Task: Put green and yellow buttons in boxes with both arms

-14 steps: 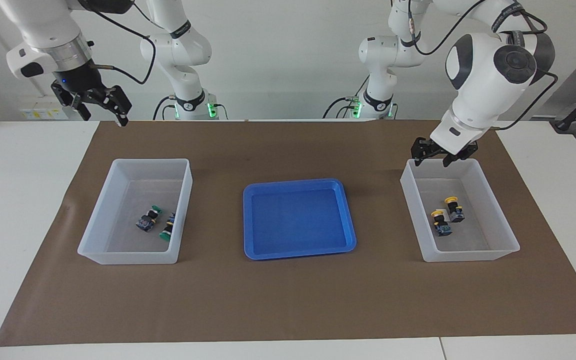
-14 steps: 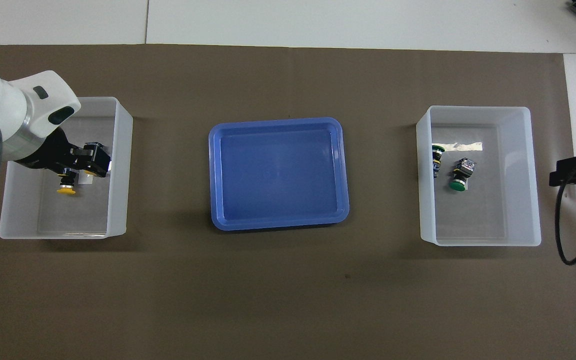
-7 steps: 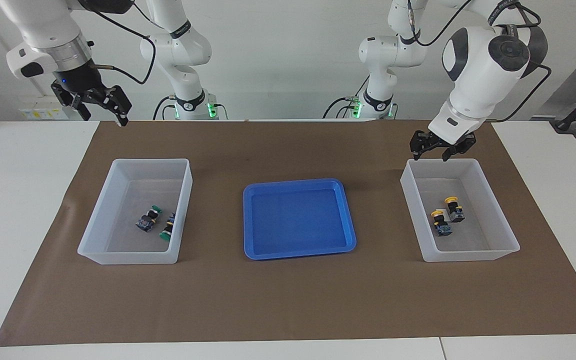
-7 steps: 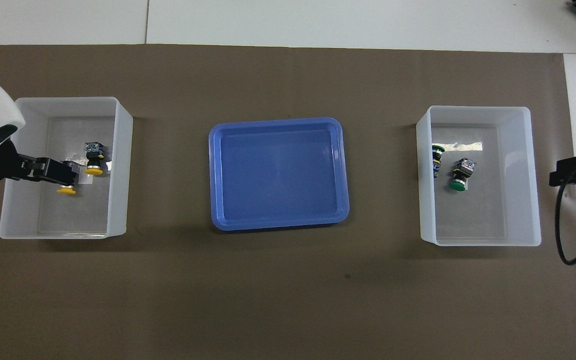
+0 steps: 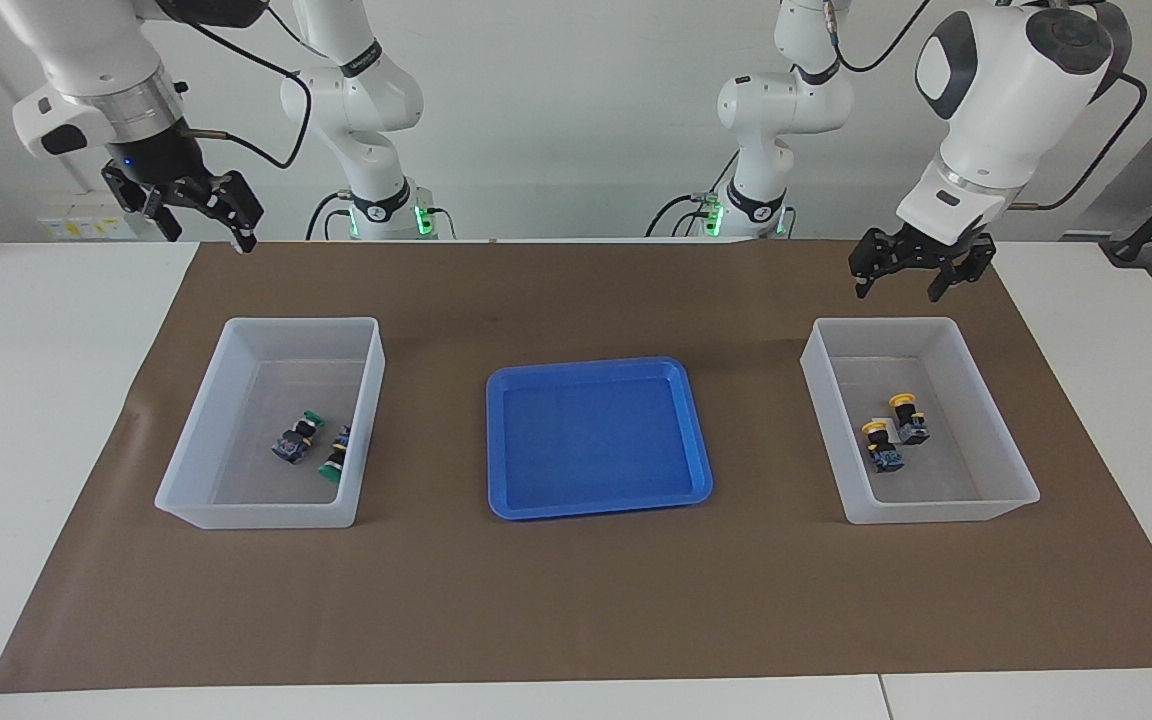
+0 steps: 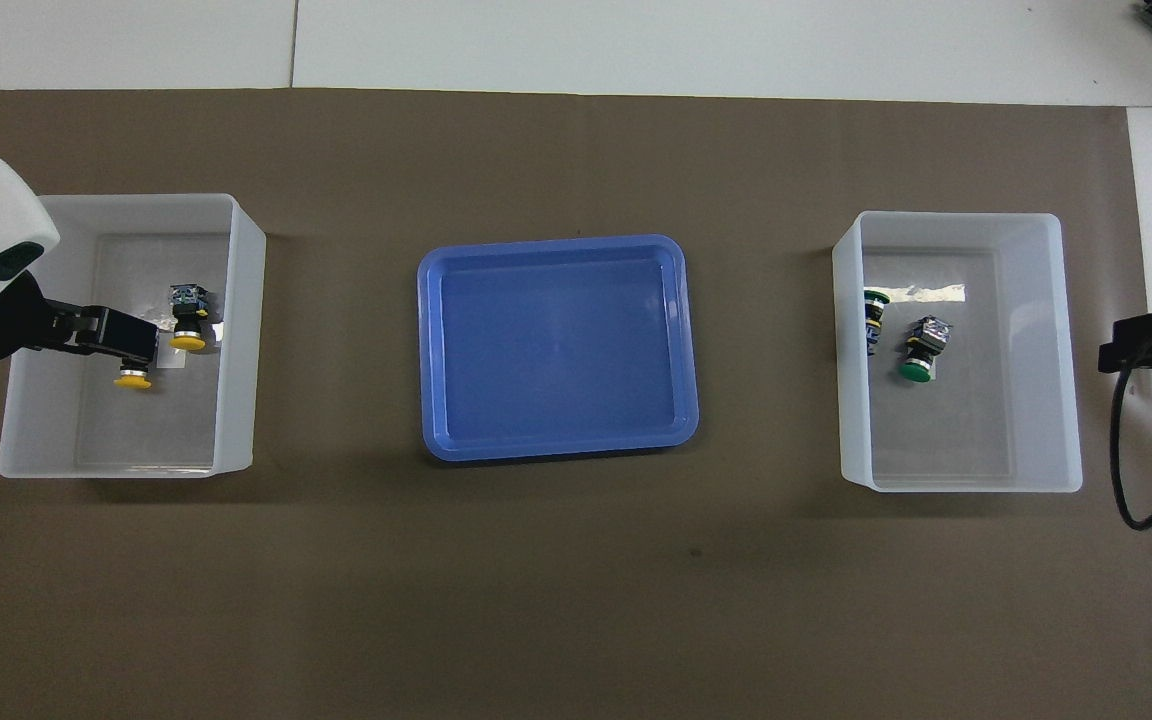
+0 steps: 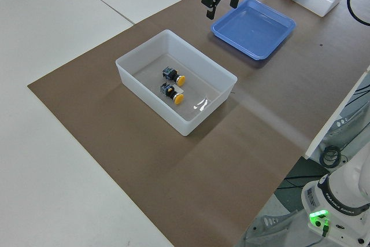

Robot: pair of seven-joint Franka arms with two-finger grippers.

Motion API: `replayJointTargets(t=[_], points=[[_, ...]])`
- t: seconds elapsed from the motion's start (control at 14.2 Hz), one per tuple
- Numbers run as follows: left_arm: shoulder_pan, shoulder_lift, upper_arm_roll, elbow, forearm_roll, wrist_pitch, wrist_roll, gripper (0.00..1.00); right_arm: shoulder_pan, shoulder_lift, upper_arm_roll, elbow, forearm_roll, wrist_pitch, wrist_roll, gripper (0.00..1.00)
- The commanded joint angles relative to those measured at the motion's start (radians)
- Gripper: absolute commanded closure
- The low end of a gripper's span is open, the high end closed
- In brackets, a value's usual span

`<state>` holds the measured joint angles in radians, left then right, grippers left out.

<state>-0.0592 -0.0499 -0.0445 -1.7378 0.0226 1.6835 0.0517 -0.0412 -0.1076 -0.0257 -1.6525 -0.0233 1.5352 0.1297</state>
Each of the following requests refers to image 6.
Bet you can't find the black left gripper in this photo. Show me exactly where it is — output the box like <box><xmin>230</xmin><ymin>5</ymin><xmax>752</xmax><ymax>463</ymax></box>
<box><xmin>0</xmin><ymin>268</ymin><xmax>160</xmax><ymax>367</ymax></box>

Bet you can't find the yellow push button grey base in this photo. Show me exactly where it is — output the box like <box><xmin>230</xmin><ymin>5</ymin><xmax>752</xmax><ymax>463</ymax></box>
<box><xmin>167</xmin><ymin>283</ymin><xmax>213</xmax><ymax>353</ymax></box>

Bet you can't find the green push button white block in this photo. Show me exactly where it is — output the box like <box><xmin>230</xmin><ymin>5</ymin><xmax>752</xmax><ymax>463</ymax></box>
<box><xmin>898</xmin><ymin>315</ymin><xmax>954</xmax><ymax>384</ymax></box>

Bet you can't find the translucent white box round-hole label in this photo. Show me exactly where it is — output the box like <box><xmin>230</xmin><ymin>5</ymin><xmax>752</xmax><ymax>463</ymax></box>
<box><xmin>0</xmin><ymin>194</ymin><xmax>267</xmax><ymax>479</ymax></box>

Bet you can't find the short silver tape strip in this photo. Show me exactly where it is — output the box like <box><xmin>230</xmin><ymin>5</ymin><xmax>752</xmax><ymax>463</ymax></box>
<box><xmin>156</xmin><ymin>318</ymin><xmax>226</xmax><ymax>349</ymax></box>

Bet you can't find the translucent white box plain label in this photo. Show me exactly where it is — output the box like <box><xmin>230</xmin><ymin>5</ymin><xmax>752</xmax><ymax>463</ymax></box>
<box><xmin>832</xmin><ymin>211</ymin><xmax>1083</xmax><ymax>493</ymax></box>

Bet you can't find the long silver tape strip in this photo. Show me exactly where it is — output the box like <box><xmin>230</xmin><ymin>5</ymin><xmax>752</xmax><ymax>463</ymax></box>
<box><xmin>881</xmin><ymin>284</ymin><xmax>967</xmax><ymax>310</ymax></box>

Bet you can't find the blue plastic tray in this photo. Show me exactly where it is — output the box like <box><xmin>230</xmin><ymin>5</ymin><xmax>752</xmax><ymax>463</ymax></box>
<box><xmin>417</xmin><ymin>235</ymin><xmax>700</xmax><ymax>463</ymax></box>

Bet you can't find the brown paper table mat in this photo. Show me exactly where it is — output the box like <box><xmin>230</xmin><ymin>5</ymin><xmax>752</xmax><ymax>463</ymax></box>
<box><xmin>0</xmin><ymin>88</ymin><xmax>1152</xmax><ymax>720</ymax></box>

